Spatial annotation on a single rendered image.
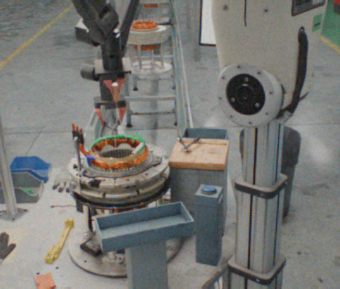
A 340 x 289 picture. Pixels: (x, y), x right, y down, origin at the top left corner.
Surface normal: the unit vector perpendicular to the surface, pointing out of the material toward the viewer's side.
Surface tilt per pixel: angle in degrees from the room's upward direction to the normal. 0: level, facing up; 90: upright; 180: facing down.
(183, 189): 90
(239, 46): 109
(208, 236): 90
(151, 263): 90
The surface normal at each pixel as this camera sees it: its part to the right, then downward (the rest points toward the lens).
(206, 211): -0.33, 0.39
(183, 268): -0.03, -0.91
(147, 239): 0.29, 0.38
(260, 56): -0.55, 0.62
